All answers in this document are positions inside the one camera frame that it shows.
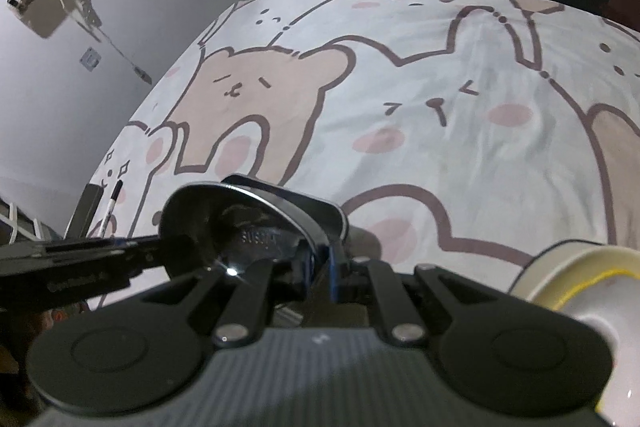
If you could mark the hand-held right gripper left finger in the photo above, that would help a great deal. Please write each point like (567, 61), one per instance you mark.
(307, 272)

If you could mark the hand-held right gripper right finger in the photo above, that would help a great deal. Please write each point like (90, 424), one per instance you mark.
(334, 279)

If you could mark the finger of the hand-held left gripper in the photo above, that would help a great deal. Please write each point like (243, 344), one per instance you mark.
(147, 252)

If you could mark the small round steel cup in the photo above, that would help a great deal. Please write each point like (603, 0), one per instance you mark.
(215, 222)

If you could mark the black and white pen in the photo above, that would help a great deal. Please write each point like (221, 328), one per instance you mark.
(111, 207)

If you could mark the dark flat box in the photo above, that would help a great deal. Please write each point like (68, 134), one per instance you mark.
(82, 212)

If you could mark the white rack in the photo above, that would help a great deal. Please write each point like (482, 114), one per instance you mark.
(22, 222)

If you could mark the wall socket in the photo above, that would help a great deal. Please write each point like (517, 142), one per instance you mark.
(90, 59)

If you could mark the wall-mounted box shelf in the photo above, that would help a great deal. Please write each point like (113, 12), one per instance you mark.
(42, 4)

